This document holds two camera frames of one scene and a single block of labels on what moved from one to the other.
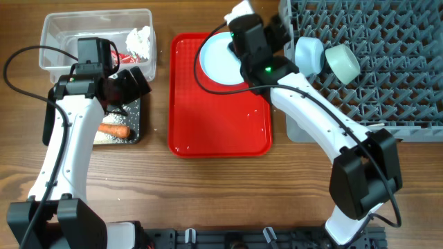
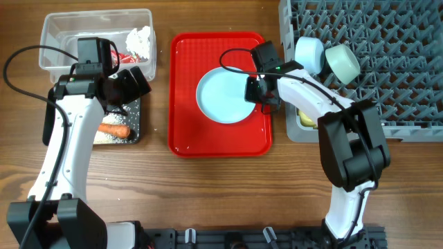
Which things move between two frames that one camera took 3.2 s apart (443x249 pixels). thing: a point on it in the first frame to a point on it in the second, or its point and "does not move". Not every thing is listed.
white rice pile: (113, 118) does not move
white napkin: (138, 41) does not move
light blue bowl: (309, 56) does not move
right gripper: (276, 43) to (250, 93)
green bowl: (342, 63) does not move
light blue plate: (217, 61) to (221, 95)
